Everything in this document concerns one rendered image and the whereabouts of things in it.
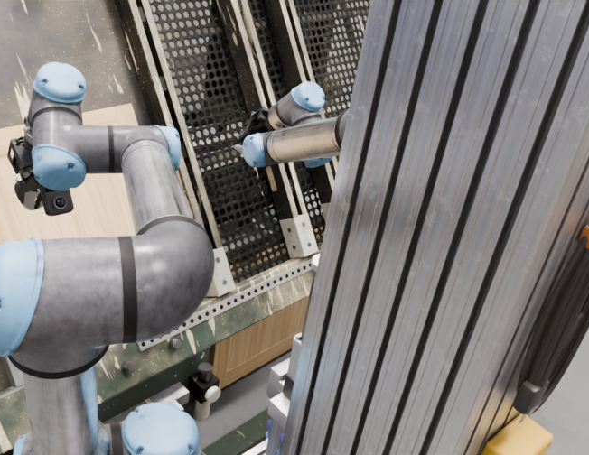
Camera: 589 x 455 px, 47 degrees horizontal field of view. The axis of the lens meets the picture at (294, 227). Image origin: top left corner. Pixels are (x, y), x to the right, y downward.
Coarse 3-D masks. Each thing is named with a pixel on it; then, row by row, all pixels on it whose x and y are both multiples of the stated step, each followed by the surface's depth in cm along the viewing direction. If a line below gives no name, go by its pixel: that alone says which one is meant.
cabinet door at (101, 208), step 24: (96, 120) 170; (120, 120) 174; (0, 144) 154; (0, 168) 153; (0, 192) 153; (72, 192) 164; (96, 192) 168; (120, 192) 173; (0, 216) 152; (24, 216) 156; (48, 216) 160; (72, 216) 164; (96, 216) 168; (120, 216) 172; (0, 240) 152
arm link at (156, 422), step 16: (128, 416) 101; (144, 416) 102; (160, 416) 103; (176, 416) 104; (112, 432) 100; (128, 432) 98; (144, 432) 99; (160, 432) 100; (176, 432) 101; (192, 432) 102; (128, 448) 97; (144, 448) 97; (160, 448) 98; (176, 448) 98; (192, 448) 100
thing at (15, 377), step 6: (6, 360) 149; (6, 366) 150; (12, 366) 149; (6, 372) 151; (12, 372) 149; (18, 372) 150; (12, 378) 150; (18, 378) 150; (12, 384) 151; (18, 384) 150
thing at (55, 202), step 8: (32, 160) 116; (40, 184) 116; (40, 192) 117; (48, 192) 116; (56, 192) 117; (64, 192) 117; (48, 200) 116; (56, 200) 116; (64, 200) 117; (48, 208) 116; (56, 208) 116; (64, 208) 117; (72, 208) 118
